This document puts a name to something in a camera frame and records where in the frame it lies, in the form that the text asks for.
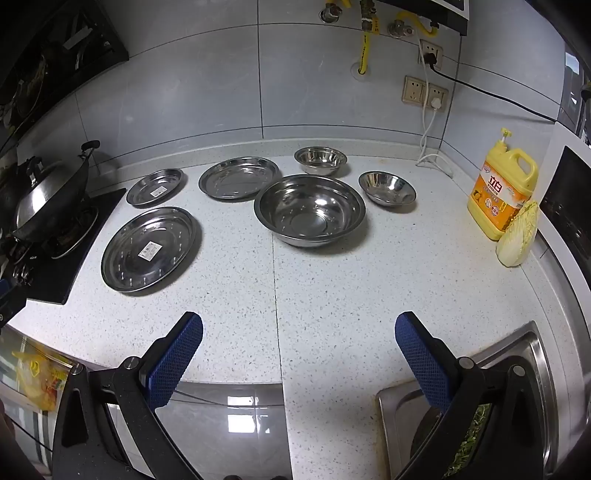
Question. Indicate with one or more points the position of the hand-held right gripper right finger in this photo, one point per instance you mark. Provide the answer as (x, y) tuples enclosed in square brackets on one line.
[(425, 364)]

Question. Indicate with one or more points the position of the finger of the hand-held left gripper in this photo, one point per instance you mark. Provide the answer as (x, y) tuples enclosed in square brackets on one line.
[(9, 302)]

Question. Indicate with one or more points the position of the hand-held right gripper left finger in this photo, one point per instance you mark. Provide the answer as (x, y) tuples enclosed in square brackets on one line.
[(178, 360)]

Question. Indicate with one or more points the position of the large labelled steel plate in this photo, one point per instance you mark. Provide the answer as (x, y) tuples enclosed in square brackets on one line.
[(138, 272)]

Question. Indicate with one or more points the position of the small labelled steel plate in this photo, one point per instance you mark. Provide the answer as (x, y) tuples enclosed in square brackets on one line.
[(147, 184)]

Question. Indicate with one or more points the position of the small steel bowl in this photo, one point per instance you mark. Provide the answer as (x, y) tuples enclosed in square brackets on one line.
[(321, 159), (387, 184)]

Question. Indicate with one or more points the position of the medium plain steel plate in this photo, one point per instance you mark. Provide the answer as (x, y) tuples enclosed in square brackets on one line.
[(240, 180)]

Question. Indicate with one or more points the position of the large steel bowl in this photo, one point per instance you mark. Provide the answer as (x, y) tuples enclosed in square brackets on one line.
[(309, 207)]

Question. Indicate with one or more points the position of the black gas stove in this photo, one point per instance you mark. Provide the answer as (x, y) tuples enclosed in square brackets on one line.
[(55, 277)]

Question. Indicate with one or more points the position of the yellow plastic bag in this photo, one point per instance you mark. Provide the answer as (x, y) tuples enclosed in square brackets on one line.
[(37, 378)]

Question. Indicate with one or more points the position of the green leafy vegetables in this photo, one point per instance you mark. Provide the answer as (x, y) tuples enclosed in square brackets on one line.
[(475, 429)]

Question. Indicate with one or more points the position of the steel sink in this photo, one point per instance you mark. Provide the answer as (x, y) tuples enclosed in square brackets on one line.
[(531, 360)]

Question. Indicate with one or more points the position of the steel wok lid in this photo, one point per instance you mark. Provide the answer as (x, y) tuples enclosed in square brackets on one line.
[(44, 198)]

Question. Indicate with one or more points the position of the black wok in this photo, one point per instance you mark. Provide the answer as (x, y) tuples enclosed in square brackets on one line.
[(79, 184)]

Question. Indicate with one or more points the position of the yellow sponge cloth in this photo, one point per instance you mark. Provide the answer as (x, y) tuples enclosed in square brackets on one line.
[(517, 240)]

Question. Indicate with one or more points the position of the yellow detergent bottle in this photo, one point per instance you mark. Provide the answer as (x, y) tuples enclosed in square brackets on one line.
[(498, 198)]

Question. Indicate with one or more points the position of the white microwave oven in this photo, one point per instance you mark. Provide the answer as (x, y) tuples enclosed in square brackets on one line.
[(568, 203)]

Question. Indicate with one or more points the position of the black range hood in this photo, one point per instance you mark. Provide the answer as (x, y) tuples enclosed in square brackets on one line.
[(55, 55)]

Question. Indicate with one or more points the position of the window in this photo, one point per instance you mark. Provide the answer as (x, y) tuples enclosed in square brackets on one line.
[(575, 92)]

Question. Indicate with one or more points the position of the beige wall socket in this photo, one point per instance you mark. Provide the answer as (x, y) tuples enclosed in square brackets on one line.
[(414, 90)]

